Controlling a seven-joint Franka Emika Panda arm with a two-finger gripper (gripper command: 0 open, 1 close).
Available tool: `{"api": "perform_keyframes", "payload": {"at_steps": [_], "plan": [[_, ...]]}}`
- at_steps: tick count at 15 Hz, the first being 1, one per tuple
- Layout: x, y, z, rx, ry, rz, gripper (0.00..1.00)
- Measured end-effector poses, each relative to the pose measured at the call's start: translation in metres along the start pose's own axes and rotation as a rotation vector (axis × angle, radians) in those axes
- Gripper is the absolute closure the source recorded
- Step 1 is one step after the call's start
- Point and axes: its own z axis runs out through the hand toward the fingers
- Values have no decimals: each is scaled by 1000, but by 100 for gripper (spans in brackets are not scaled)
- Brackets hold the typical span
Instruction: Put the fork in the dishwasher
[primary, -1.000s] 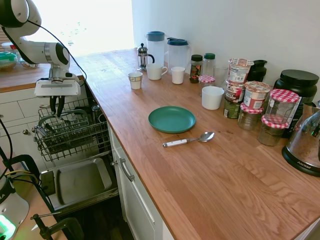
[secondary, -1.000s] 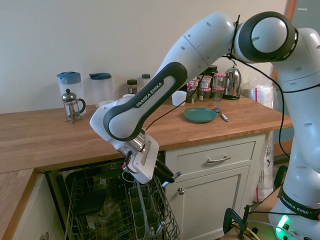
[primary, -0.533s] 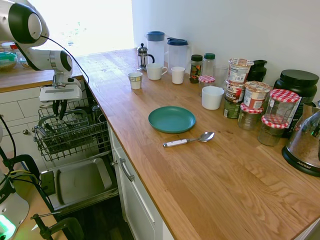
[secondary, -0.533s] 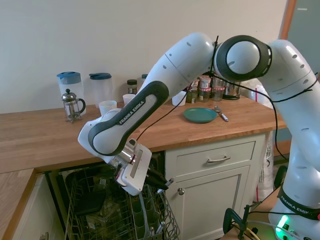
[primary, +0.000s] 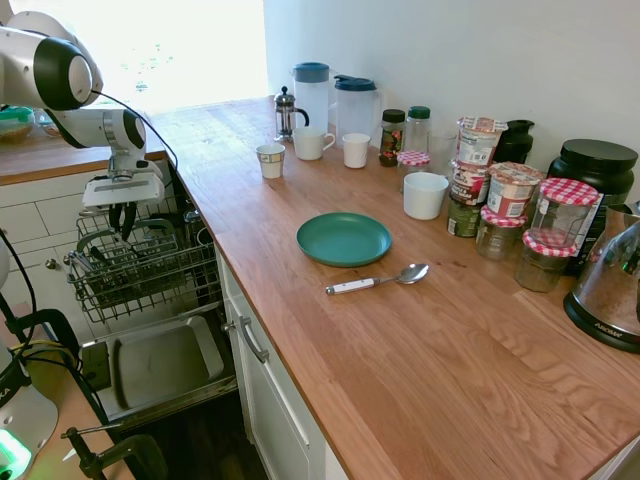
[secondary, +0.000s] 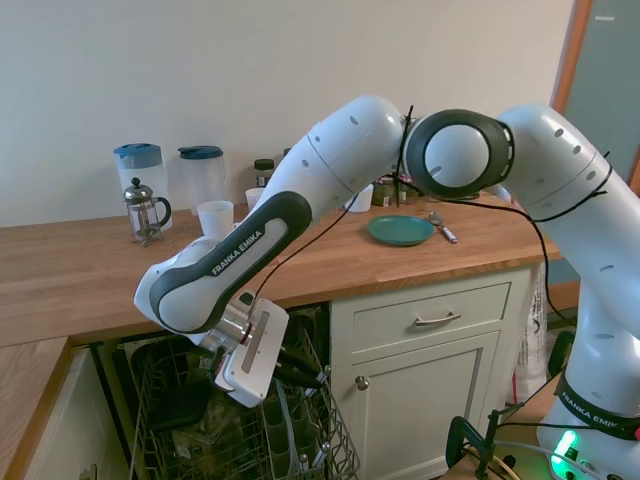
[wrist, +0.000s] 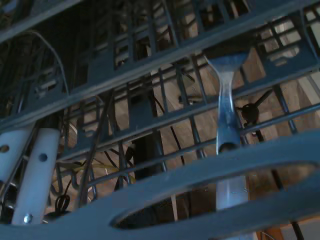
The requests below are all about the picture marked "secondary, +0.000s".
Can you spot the white cabinet with drawer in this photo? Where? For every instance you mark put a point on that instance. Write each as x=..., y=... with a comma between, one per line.
x=425, y=400

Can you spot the white printed bag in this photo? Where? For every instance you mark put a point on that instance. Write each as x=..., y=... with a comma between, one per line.
x=530, y=350

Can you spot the black square lid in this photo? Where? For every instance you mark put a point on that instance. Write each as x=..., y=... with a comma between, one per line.
x=180, y=405

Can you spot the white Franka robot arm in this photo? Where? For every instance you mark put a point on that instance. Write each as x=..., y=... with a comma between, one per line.
x=350, y=145

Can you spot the round metal cabinet knob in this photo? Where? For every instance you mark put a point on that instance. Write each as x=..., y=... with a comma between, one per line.
x=361, y=383

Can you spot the teal plate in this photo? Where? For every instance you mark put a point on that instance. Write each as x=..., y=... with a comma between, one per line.
x=400, y=230

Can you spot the clear pitcher spouted blue lid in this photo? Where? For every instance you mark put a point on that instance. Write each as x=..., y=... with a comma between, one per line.
x=202, y=172

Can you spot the plain white cup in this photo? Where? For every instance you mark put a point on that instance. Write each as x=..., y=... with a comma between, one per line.
x=362, y=202

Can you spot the glass jar gingham lid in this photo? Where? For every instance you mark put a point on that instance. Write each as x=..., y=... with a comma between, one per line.
x=407, y=195

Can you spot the dark spice jar black lid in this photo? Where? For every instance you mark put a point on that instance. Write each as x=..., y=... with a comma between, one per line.
x=263, y=172

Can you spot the ribbed white cup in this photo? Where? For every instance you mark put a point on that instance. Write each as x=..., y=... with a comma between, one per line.
x=254, y=199

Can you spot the glass French press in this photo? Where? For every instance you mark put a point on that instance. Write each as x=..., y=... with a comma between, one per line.
x=145, y=210

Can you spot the open dishwasher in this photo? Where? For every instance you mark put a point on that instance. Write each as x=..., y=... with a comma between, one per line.
x=117, y=395

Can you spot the grey cutlery basket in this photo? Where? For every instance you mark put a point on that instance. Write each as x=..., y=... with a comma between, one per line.
x=280, y=440

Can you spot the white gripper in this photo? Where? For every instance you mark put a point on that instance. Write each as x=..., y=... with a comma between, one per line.
x=260, y=350

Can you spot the large white mug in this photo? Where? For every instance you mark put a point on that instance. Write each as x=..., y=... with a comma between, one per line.
x=215, y=217

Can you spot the dark green clamp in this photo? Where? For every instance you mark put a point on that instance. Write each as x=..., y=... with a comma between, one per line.
x=561, y=350
x=457, y=440

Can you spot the clear pitcher flat blue lid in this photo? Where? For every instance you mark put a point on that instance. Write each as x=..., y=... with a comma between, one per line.
x=140, y=170

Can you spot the grey blue door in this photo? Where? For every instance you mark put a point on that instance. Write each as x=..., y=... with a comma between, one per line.
x=615, y=60

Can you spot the orange wooden door frame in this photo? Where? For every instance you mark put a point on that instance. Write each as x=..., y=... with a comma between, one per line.
x=570, y=60

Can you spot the white corner cabinet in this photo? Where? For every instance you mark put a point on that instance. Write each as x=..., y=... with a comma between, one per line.
x=65, y=425

